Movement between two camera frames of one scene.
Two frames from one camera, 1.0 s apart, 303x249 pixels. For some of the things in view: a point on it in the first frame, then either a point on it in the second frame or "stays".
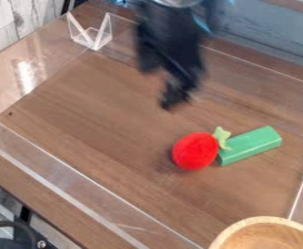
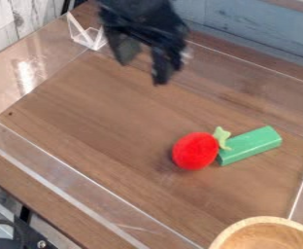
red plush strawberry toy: x=195 y=150 stays
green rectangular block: x=250 y=144 stays
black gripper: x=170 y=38 to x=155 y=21
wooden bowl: x=267 y=232 stays
